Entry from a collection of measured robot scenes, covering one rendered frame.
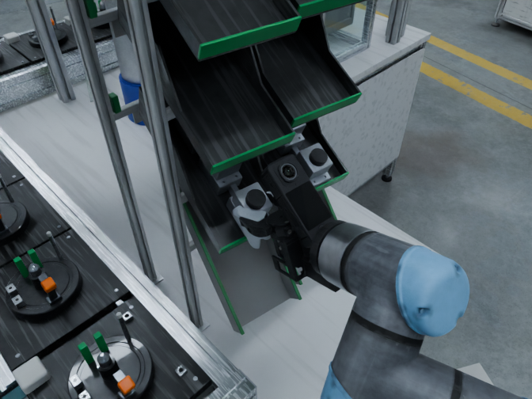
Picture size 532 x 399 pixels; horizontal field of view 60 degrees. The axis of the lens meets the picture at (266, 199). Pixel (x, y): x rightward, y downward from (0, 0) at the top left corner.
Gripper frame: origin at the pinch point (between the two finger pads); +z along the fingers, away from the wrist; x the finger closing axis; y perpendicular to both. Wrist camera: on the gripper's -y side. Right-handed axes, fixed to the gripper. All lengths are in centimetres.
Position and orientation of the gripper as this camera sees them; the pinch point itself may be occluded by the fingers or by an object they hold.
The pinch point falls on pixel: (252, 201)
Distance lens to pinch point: 70.8
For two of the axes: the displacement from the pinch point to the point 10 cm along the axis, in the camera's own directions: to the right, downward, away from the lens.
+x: 8.2, -4.1, 4.1
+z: -5.2, -2.0, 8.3
